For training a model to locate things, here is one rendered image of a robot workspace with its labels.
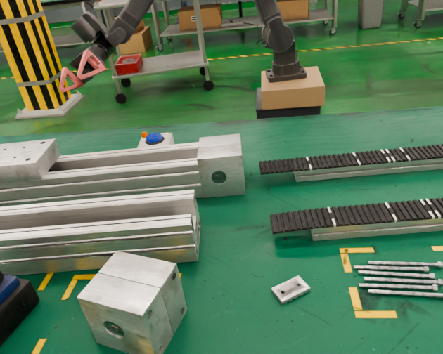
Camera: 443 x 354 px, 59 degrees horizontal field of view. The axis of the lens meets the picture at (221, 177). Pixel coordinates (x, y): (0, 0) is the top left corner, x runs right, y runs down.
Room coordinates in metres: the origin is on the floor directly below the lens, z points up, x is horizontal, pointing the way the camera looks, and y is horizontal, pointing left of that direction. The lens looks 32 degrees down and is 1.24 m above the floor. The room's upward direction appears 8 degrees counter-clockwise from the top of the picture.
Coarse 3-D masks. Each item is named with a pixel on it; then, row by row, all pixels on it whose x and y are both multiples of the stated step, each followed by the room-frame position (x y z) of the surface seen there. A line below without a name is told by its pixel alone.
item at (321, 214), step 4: (316, 208) 0.55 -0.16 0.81; (316, 212) 0.54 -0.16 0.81; (320, 212) 0.54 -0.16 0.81; (324, 212) 0.54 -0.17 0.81; (316, 216) 0.53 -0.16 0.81; (320, 216) 0.53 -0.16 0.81; (324, 216) 0.53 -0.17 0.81; (320, 220) 0.52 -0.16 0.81; (324, 220) 0.52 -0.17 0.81; (328, 220) 0.52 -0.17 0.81; (320, 224) 0.51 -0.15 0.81; (324, 224) 0.51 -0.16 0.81; (328, 224) 0.50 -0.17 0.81
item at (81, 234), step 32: (160, 192) 0.59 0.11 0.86; (192, 192) 0.58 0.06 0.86; (0, 224) 0.59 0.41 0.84; (32, 224) 0.59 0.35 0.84; (64, 224) 0.58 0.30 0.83; (96, 224) 0.52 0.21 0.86; (128, 224) 0.51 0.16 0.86; (160, 224) 0.50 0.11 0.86; (192, 224) 0.52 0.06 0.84; (0, 256) 0.52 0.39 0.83; (32, 256) 0.51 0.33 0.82; (64, 256) 0.52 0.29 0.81; (96, 256) 0.51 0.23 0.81; (160, 256) 0.50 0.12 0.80; (192, 256) 0.49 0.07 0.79
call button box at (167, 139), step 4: (164, 136) 0.89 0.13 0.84; (168, 136) 0.88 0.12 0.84; (172, 136) 0.89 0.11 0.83; (140, 140) 0.88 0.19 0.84; (144, 140) 0.88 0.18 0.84; (160, 140) 0.86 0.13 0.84; (164, 140) 0.86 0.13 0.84; (168, 140) 0.86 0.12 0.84; (172, 140) 0.88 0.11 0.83; (140, 144) 0.86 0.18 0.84; (144, 144) 0.86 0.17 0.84; (148, 144) 0.85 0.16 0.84; (152, 144) 0.85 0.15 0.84; (156, 144) 0.85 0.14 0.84; (160, 144) 0.85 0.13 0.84; (164, 144) 0.84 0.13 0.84; (168, 144) 0.84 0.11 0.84; (172, 144) 0.87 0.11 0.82
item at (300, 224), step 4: (292, 212) 0.56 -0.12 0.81; (296, 212) 0.55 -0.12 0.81; (300, 212) 0.55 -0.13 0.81; (296, 216) 0.54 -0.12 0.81; (300, 216) 0.54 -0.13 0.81; (296, 220) 0.53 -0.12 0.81; (300, 220) 0.53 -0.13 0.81; (304, 220) 0.53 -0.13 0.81; (296, 224) 0.52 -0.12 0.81; (300, 224) 0.52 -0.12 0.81; (304, 224) 0.51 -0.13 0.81; (296, 228) 0.51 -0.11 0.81; (300, 228) 0.51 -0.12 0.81; (304, 228) 0.51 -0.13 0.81
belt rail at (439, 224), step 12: (324, 228) 0.51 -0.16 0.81; (336, 228) 0.50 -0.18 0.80; (348, 228) 0.50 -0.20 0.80; (360, 228) 0.50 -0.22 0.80; (372, 228) 0.51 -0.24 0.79; (384, 228) 0.50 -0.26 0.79; (396, 228) 0.50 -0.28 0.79; (408, 228) 0.49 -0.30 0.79; (420, 228) 0.49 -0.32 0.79; (432, 228) 0.49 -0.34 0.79
